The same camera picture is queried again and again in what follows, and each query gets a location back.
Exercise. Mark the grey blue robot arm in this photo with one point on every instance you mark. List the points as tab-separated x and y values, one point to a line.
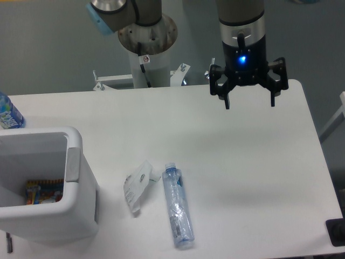
241	23

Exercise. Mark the white frame at right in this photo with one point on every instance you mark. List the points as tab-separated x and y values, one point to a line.
334	122

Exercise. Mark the black clamp at table edge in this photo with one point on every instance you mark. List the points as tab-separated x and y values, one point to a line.
335	229

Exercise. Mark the blue labelled water bottle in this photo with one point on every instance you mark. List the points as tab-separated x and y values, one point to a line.
11	117

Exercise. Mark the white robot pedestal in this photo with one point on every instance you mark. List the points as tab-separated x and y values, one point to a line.
149	47

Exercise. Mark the clear plastic wrapper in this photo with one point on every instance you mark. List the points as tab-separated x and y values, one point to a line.
139	187

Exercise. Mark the small black strip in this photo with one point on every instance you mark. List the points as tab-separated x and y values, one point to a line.
9	243

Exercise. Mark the white trash can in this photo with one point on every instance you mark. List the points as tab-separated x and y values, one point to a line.
47	154

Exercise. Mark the clear plastic bottle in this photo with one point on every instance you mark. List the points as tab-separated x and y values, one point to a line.
177	206

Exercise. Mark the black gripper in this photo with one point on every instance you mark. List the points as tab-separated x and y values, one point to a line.
244	63

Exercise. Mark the colourful snack wrapper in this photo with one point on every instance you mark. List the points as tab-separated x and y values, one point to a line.
44	191

